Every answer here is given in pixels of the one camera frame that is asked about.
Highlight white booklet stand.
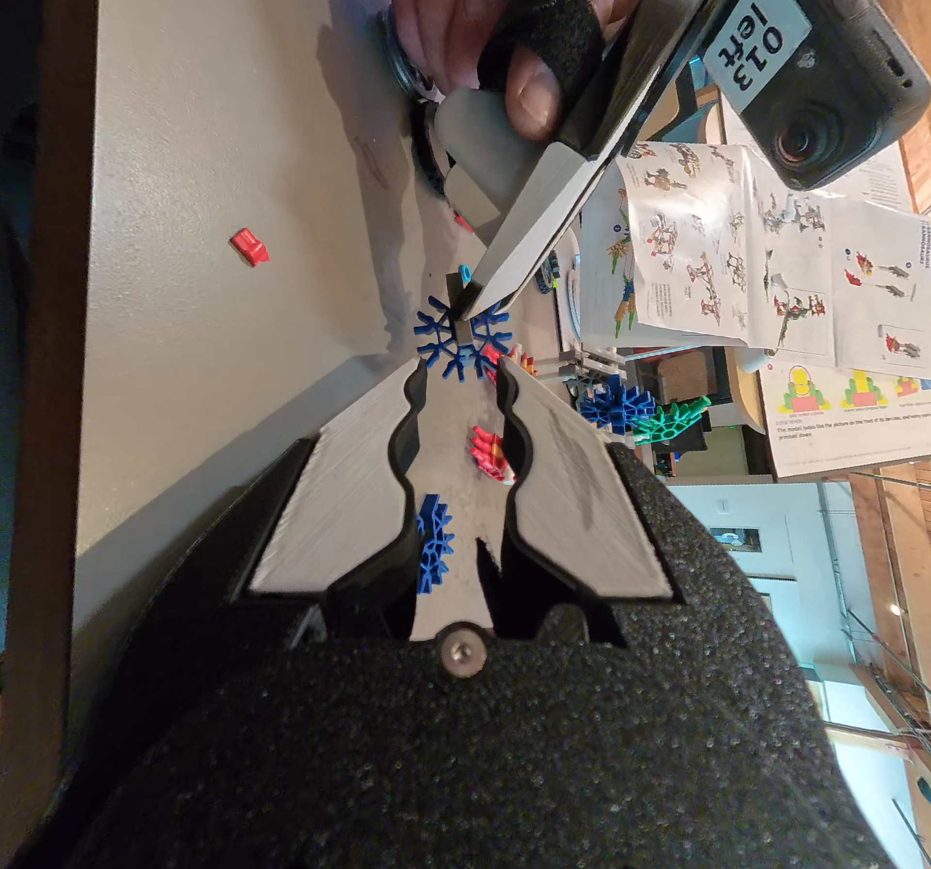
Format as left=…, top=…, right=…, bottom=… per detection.
left=556, top=229, right=586, bottom=347

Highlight person's left hand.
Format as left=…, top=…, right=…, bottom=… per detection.
left=393, top=0, right=656, bottom=143

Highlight toy dinosaur model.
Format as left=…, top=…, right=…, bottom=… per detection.
left=469, top=342, right=714, bottom=485

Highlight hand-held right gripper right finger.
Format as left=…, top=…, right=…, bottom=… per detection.
left=496, top=356, right=677, bottom=642

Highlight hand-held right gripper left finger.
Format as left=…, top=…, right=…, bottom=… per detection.
left=246, top=356, right=430, bottom=641

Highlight small red clip piece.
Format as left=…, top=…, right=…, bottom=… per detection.
left=229, top=228, right=272, bottom=268

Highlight large white instruction sheet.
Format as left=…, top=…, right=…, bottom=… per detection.
left=756, top=145, right=931, bottom=481

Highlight grey clip connector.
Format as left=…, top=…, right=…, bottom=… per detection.
left=445, top=271, right=477, bottom=345

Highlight round wooden table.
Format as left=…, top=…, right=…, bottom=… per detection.
left=727, top=356, right=772, bottom=456

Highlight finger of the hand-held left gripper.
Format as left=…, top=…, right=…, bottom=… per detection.
left=460, top=142, right=613, bottom=322

